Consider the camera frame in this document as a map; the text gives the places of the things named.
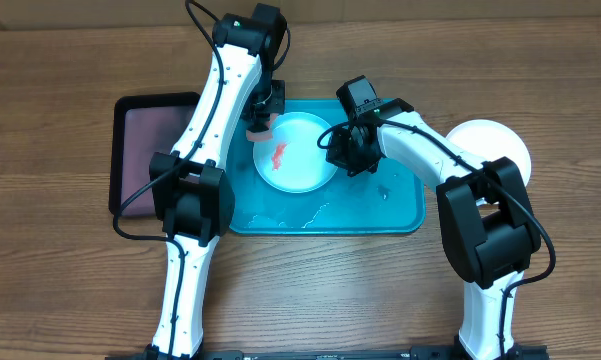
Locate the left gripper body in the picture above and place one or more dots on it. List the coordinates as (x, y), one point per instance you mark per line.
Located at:
(272, 99)

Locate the white pink plate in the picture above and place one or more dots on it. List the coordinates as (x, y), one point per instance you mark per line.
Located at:
(493, 140)

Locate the teal plastic serving tray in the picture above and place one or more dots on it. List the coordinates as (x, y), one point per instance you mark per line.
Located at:
(391, 200)

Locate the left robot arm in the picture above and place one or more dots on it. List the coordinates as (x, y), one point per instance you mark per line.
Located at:
(191, 191)

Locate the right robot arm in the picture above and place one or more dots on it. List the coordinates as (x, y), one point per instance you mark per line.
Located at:
(488, 229)

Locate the light blue plate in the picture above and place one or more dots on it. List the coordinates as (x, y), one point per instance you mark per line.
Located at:
(291, 160)

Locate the black rectangular tray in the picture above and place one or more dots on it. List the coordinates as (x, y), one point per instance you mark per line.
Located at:
(142, 126)

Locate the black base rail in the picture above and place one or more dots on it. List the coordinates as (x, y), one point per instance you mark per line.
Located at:
(415, 353)

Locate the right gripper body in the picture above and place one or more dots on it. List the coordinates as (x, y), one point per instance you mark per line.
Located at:
(351, 156)

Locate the green and red sponge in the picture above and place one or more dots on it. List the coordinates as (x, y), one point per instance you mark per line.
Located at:
(263, 132)

